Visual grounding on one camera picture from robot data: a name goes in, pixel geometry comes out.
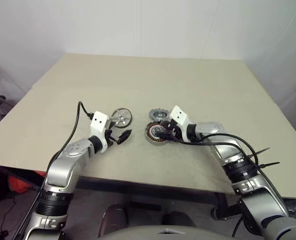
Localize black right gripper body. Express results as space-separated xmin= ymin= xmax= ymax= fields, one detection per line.
xmin=168 ymin=119 xmax=186 ymax=144

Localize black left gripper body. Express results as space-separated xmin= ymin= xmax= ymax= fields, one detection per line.
xmin=104 ymin=134 xmax=121 ymax=150

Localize round motor housing copper windings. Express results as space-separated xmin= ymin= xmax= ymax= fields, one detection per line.
xmin=144 ymin=119 xmax=175 ymax=146

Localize silver spoked rotor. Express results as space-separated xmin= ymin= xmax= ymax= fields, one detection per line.
xmin=111 ymin=107 xmax=134 ymax=129

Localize dark rounded shape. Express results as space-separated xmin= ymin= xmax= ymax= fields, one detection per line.
xmin=97 ymin=203 xmax=128 ymax=238

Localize black zip tie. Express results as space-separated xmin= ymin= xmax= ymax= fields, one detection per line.
xmin=256 ymin=161 xmax=280 ymax=171
xmin=247 ymin=146 xmax=270 ymax=159

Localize grey robot torso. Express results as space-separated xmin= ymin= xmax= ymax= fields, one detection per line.
xmin=124 ymin=224 xmax=237 ymax=240

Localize red object under table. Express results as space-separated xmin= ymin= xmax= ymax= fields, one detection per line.
xmin=7 ymin=174 xmax=30 ymax=195

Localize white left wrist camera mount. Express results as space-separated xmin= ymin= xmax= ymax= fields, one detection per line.
xmin=89 ymin=111 xmax=111 ymax=153

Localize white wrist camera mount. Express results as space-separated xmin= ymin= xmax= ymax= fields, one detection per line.
xmin=89 ymin=111 xmax=111 ymax=153
xmin=169 ymin=105 xmax=190 ymax=142

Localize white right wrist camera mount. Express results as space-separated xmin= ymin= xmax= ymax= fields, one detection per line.
xmin=169 ymin=105 xmax=190 ymax=142

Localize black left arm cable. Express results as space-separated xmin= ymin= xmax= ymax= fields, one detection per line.
xmin=39 ymin=100 xmax=95 ymax=195

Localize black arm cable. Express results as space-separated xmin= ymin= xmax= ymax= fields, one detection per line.
xmin=200 ymin=132 xmax=260 ymax=161
xmin=174 ymin=138 xmax=265 ymax=176
xmin=39 ymin=100 xmax=95 ymax=195

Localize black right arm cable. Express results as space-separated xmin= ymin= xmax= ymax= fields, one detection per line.
xmin=174 ymin=138 xmax=265 ymax=176
xmin=200 ymin=132 xmax=260 ymax=161

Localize black hanging robot cable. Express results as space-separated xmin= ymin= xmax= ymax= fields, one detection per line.
xmin=232 ymin=214 xmax=245 ymax=237

